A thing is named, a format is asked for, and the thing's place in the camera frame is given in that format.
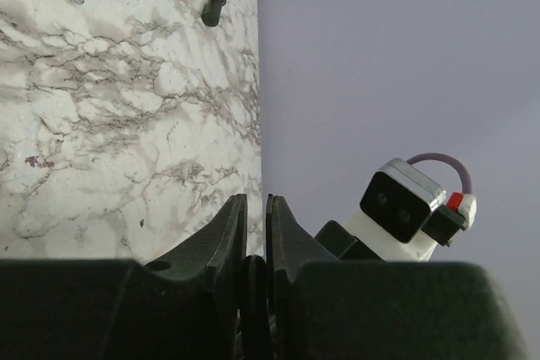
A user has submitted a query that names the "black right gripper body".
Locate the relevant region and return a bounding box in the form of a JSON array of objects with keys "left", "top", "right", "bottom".
[{"left": 315, "top": 220, "right": 381, "bottom": 261}]

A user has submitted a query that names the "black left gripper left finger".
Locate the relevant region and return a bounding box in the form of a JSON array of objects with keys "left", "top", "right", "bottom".
[{"left": 1, "top": 194, "right": 247, "bottom": 359}]

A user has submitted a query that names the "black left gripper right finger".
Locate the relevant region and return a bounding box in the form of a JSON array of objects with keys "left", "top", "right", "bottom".
[{"left": 266, "top": 196, "right": 530, "bottom": 359}]

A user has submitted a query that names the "black head key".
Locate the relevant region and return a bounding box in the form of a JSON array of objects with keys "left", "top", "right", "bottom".
[{"left": 239, "top": 255, "right": 273, "bottom": 359}]

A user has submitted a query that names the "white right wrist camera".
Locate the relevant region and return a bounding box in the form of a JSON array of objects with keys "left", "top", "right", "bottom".
[{"left": 336, "top": 153, "right": 478, "bottom": 262}]

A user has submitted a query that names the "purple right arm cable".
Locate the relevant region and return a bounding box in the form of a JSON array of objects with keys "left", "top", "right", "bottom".
[{"left": 407, "top": 152, "right": 476, "bottom": 196}]

